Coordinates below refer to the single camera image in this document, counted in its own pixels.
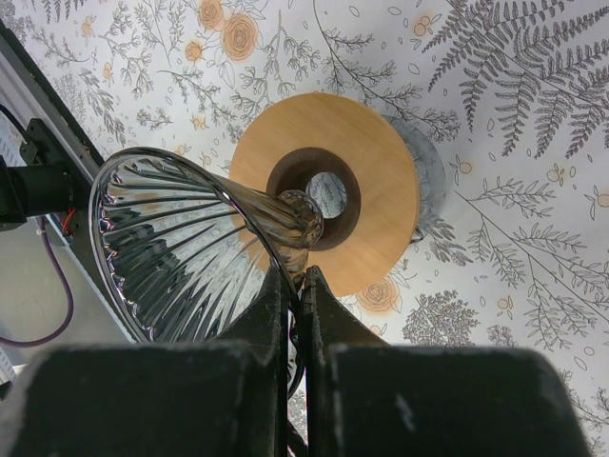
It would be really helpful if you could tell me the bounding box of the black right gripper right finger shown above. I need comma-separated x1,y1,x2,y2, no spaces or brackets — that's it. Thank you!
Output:
304,267,589,456

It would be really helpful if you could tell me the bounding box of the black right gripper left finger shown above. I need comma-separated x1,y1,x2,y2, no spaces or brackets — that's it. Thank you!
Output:
1,269,287,456

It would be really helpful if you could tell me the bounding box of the clear ribbed glass dripper cone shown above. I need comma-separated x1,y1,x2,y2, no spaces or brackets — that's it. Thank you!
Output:
88,147,323,344

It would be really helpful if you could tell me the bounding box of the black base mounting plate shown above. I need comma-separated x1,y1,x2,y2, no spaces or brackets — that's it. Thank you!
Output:
0,18,108,239

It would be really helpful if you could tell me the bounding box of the floral patterned table mat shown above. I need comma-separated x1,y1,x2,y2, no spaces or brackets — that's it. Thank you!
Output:
1,1,608,456

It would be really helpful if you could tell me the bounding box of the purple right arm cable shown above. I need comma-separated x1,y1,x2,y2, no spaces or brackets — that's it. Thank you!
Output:
0,228,75,348

